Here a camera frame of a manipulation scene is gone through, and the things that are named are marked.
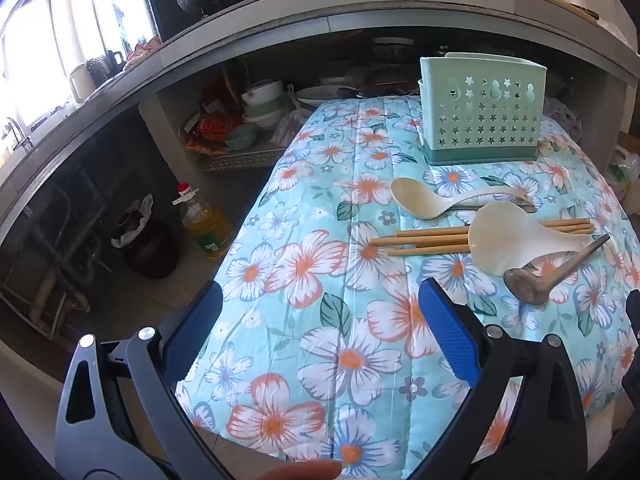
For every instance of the white rice bag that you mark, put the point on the white rice bag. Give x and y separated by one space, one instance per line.
625 170

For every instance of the silver mesh basket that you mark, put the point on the silver mesh basket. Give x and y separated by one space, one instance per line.
240 160

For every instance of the green plastic utensil holder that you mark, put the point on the green plastic utensil holder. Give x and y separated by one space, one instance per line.
480 130

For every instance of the purple plastic bag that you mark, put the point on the purple plastic bag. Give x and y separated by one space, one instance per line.
567 120

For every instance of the bundle of wooden chopsticks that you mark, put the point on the bundle of wooden chopsticks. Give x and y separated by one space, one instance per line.
425 242

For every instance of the clear plastic bag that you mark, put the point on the clear plastic bag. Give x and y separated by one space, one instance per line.
289 126

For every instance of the red snack packets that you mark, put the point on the red snack packets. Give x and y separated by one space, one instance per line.
212 130

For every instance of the steel faucet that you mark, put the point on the steel faucet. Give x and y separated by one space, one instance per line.
17 132

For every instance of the green bowl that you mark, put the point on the green bowl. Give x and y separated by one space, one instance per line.
241 136

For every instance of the pink cloth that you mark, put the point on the pink cloth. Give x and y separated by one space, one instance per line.
142 52

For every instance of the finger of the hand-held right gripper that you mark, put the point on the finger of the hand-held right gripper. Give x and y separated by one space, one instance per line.
633 316

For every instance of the grey kitchen counter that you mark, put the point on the grey kitchen counter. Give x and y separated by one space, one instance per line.
300 25

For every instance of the white plate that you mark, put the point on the white plate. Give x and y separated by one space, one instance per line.
320 95

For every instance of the cooking oil bottle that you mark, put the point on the cooking oil bottle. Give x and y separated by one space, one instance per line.
207 230

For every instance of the steel ladle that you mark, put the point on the steel ladle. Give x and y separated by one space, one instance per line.
525 287

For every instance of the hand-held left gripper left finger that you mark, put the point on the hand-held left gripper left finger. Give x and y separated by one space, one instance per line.
192 332

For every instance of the black mug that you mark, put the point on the black mug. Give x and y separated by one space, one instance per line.
115 62

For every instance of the white kettle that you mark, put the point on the white kettle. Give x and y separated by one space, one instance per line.
81 82

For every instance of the stack of white bowls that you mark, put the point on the stack of white bowls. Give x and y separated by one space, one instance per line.
262 97

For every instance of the black bin with white bag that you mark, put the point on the black bin with white bag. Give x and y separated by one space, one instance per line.
150 255

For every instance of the white rice paddle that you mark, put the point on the white rice paddle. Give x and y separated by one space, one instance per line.
500 240

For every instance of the black appliance box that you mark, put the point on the black appliance box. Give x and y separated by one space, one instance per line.
170 0

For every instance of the floral quilted blanket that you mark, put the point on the floral quilted blanket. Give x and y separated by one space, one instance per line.
350 310

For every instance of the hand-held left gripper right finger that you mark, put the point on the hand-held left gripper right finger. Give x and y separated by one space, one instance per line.
450 335

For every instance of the cream plastic ladle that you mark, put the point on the cream plastic ladle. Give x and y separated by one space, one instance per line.
412 197

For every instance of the person's left hand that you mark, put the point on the person's left hand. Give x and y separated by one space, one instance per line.
305 471

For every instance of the grey drain pipes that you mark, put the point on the grey drain pipes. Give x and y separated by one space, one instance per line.
55 285

